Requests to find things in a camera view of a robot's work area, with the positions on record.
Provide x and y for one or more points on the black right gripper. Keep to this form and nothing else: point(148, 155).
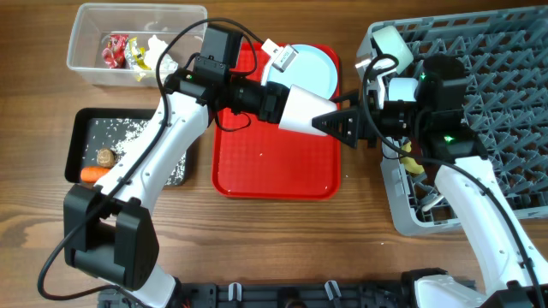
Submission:
point(349, 117)

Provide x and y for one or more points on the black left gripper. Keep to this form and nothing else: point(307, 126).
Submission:
point(271, 101)

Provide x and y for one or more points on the white tissue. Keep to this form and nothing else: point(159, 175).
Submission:
point(156, 48)

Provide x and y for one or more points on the light blue plate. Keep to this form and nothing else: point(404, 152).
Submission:
point(312, 70)

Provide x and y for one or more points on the light blue bowl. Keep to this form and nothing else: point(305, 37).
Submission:
point(402, 89)

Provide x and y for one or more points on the green bowl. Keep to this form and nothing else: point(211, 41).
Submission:
point(390, 41)

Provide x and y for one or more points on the yellow plastic cup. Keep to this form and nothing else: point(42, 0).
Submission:
point(410, 164)

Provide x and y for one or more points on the yellow clear candy wrapper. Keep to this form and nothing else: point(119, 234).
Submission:
point(135, 59)

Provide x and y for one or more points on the white rice grains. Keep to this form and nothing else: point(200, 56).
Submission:
point(117, 134)

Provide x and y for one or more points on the brown food scrap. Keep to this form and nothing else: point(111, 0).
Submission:
point(106, 158)

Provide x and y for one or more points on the orange carrot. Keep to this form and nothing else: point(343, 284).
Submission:
point(92, 174)

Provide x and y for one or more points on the pink plastic cup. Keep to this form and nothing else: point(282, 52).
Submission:
point(300, 108)

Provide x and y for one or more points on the red snack wrapper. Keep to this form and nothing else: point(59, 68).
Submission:
point(114, 52)

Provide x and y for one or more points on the white plastic spoon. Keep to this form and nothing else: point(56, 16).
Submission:
point(432, 203)

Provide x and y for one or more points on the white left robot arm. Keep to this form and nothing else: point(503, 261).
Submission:
point(108, 229)

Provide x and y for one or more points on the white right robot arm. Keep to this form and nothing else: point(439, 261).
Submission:
point(430, 130)

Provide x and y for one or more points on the black food waste tray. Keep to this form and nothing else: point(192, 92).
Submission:
point(74, 164)

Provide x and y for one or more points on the clear plastic waste bin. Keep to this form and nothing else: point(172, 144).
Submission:
point(95, 22)

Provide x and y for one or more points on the grey dishwasher rack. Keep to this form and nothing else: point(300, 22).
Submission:
point(504, 53)

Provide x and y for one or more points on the red plastic tray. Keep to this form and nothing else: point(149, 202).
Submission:
point(254, 159)

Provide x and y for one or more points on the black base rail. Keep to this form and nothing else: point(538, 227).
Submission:
point(382, 294)

